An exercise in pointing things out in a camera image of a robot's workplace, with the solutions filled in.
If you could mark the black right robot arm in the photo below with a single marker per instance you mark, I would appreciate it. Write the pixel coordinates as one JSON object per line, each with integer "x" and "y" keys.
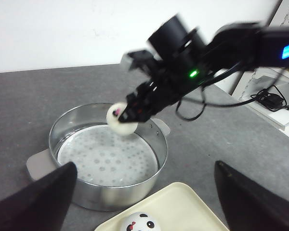
{"x": 182, "y": 62}

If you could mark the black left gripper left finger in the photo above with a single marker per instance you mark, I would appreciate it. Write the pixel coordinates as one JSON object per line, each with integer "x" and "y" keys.
{"x": 42, "y": 205}

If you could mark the white shelf unit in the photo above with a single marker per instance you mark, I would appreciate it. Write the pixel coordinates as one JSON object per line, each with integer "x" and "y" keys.
{"x": 242, "y": 86}

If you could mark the stainless steel steamer pot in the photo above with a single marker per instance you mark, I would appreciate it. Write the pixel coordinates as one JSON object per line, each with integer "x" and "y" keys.
{"x": 113, "y": 171}

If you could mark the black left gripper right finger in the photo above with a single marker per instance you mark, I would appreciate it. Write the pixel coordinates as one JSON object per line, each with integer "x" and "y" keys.
{"x": 248, "y": 206}

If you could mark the black power adapter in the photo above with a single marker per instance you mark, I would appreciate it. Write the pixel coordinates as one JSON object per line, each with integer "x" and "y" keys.
{"x": 271, "y": 101}

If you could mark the cream plastic tray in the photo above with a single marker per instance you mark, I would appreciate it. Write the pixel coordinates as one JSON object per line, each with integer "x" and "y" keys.
{"x": 176, "y": 207}

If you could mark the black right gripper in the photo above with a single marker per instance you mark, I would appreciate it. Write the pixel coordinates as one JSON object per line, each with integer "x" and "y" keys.
{"x": 165, "y": 87}

